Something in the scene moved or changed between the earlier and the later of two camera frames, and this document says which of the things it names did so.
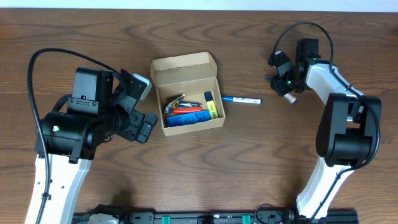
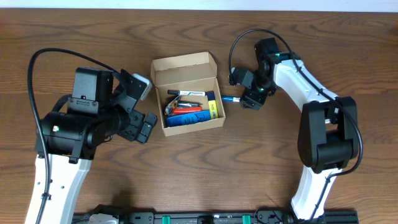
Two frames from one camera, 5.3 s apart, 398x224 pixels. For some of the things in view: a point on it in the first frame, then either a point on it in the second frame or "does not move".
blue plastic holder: x=188 y=118 does not move
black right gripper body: x=282 y=76 → x=252 y=98
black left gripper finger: x=151 y=118 does not move
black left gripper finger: x=145 y=132 does not move
